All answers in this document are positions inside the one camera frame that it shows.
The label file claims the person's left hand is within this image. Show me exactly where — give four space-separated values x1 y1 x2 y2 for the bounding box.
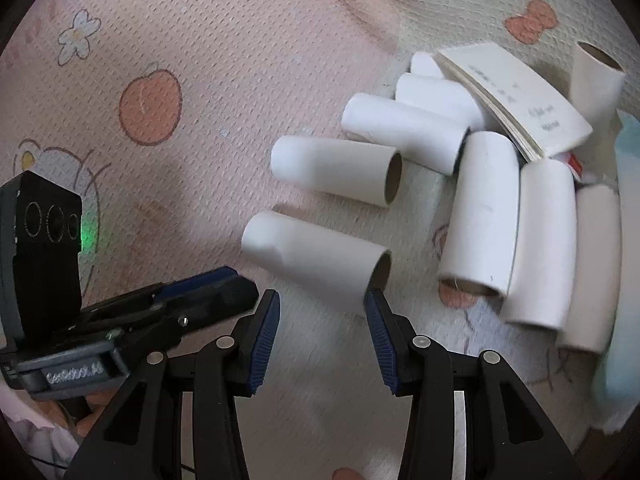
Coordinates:
37 390 118 436

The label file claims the red white small packet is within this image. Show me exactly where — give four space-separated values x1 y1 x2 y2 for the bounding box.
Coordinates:
555 152 586 181

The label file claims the white cardboard tube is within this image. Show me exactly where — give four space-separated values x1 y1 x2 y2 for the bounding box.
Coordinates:
567 41 627 123
241 210 393 317

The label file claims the white paper notepad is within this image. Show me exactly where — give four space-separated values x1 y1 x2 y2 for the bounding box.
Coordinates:
435 42 594 163

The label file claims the person's pale clothing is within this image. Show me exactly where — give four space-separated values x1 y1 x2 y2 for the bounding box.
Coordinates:
0 385 81 480

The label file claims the pink cartoon printed mat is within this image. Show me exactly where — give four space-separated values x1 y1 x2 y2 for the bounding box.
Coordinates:
0 0 640 480

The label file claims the pile of white tubes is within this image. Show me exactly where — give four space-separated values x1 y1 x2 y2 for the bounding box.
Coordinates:
270 51 623 353

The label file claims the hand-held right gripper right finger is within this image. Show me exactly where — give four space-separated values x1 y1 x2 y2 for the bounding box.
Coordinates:
363 287 583 480

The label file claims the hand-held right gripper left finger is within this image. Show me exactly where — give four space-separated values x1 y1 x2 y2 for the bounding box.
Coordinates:
62 289 282 480

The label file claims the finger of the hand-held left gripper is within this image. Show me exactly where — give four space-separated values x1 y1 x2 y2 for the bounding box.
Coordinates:
85 280 261 362
82 267 239 319

